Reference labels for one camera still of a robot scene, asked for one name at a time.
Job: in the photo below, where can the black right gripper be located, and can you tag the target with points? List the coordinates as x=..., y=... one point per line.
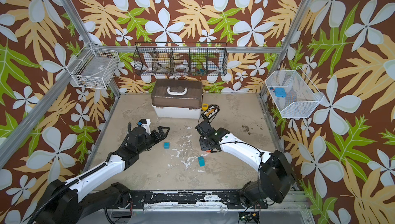
x=205, y=134

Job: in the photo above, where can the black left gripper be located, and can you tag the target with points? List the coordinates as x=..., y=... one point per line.
x=163, y=135

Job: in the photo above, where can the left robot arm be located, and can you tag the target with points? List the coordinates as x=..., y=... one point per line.
x=67, y=202

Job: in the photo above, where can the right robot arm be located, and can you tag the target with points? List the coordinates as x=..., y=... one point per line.
x=275, y=176

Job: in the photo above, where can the teal rectangular block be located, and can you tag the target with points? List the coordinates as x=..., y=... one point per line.
x=201, y=161

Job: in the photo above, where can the black battery pack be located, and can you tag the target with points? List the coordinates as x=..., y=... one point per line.
x=210, y=112

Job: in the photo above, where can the yellow tape measure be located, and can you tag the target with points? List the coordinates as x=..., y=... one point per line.
x=204, y=107

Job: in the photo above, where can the white box with brown lid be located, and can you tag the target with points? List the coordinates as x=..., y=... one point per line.
x=177, y=98

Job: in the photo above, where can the blue device in basket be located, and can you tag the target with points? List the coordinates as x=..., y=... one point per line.
x=280, y=92

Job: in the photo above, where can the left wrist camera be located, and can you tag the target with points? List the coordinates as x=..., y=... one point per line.
x=145, y=123

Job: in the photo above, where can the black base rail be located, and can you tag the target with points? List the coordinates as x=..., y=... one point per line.
x=197, y=199

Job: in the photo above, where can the black wire basket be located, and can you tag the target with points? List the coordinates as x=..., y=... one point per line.
x=180, y=59

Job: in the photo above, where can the white wire basket left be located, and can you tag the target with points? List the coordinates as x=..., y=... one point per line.
x=94, y=67

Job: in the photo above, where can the white wire basket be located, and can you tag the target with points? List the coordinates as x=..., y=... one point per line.
x=94, y=67
x=303, y=96

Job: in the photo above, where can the white wire basket right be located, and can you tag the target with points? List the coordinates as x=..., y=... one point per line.
x=303, y=96

